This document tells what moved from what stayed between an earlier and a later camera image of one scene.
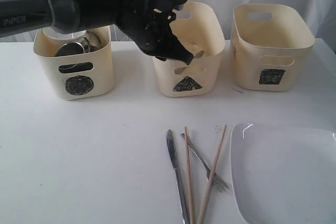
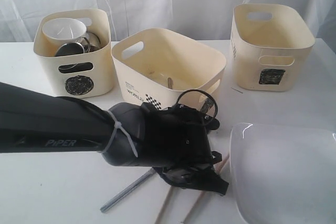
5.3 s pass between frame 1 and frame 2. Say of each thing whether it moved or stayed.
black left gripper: moved
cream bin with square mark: stayed
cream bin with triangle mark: moved
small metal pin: stayed
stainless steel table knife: moved
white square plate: stayed
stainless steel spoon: moved
